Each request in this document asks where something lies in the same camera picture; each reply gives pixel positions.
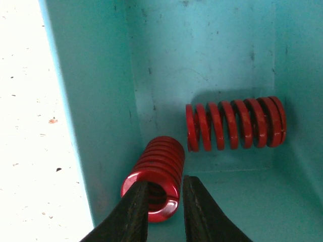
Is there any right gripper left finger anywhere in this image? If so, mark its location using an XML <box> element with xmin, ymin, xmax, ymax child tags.
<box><xmin>81</xmin><ymin>181</ymin><xmax>148</xmax><ymax>242</ymax></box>

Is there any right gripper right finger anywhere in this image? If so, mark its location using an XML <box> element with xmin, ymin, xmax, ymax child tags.
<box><xmin>183</xmin><ymin>175</ymin><xmax>251</xmax><ymax>241</ymax></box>

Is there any long red spring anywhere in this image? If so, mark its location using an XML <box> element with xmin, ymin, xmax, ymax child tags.
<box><xmin>186</xmin><ymin>96</ymin><xmax>287</xmax><ymax>152</ymax></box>

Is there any light blue plastic box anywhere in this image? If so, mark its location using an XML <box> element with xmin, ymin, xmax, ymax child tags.
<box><xmin>39</xmin><ymin>1</ymin><xmax>322</xmax><ymax>241</ymax></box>

